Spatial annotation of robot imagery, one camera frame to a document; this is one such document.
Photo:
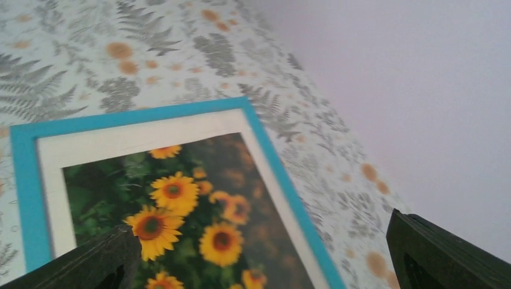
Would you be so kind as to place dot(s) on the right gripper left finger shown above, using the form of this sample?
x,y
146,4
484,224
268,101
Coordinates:
x,y
110,260

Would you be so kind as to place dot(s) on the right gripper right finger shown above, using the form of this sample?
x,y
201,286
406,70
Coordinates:
x,y
424,255

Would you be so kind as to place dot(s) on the sunflower photo print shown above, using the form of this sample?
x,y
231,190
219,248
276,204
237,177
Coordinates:
x,y
201,210

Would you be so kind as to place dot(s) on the white mat sunflower photo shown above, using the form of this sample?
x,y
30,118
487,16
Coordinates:
x,y
60,151

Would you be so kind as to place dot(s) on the teal and wood picture frame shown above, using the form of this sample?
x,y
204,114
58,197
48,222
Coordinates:
x,y
29,185

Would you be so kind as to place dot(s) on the floral patterned table mat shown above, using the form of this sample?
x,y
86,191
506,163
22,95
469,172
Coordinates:
x,y
64,59

